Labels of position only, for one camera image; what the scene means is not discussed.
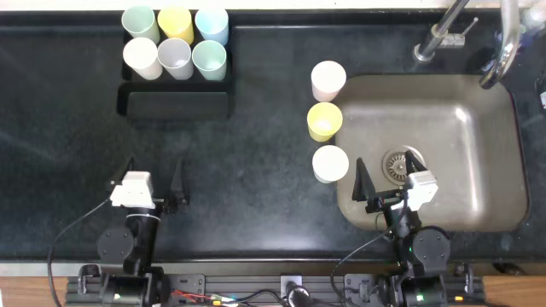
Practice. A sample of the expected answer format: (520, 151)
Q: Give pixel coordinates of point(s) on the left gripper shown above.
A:
(165, 204)

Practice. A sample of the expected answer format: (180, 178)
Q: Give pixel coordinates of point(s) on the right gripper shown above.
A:
(384, 200)

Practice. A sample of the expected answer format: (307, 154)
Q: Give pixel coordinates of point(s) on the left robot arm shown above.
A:
(143, 239)

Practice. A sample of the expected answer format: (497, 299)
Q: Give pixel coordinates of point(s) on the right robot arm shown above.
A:
(426, 251)

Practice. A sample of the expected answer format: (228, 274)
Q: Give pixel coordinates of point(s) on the white cup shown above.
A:
(329, 163)
(141, 55)

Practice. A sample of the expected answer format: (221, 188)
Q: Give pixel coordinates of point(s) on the black tray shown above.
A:
(179, 104)

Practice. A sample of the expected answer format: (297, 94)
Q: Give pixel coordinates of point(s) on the steel sink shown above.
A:
(460, 140)

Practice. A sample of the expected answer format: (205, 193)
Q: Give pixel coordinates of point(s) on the yellow cup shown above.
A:
(324, 120)
(175, 21)

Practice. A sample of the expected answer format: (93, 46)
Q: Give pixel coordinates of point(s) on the pink cup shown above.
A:
(327, 77)

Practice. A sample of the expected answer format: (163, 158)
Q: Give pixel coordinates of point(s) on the grey cup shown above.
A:
(175, 56)

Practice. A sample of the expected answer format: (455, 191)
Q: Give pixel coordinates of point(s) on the green cup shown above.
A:
(140, 21)
(209, 59)

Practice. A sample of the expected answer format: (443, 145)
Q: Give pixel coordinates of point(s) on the blue cup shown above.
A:
(212, 23)

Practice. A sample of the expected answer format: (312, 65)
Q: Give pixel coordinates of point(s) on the steel tap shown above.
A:
(507, 47)

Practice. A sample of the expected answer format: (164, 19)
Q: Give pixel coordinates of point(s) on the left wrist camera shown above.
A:
(133, 189)

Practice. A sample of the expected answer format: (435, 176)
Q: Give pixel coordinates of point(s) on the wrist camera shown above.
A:
(421, 187)
(133, 189)

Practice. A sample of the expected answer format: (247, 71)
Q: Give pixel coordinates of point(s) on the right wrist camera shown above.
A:
(421, 187)

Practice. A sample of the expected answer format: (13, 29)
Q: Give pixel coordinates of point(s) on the mounting rail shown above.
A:
(251, 287)

